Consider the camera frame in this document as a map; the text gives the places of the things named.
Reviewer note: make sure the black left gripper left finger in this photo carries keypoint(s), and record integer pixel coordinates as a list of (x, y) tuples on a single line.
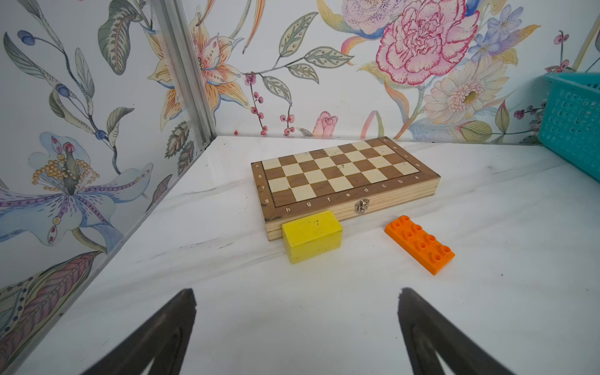
[(159, 345)]

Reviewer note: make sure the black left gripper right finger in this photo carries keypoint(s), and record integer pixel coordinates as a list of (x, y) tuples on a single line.
[(430, 337)]

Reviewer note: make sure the orange toy brick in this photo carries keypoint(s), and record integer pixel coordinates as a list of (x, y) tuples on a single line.
[(423, 247)]

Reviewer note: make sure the yellow foam block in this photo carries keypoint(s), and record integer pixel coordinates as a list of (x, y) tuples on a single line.
[(312, 236)]

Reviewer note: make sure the wooden chess board box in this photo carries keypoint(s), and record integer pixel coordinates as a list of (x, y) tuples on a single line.
[(350, 180)]

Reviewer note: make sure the teal plastic basket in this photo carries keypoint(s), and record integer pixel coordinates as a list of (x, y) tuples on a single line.
[(570, 125)]

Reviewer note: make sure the aluminium corner post left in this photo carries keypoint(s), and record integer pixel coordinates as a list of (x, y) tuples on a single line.
[(187, 74)]

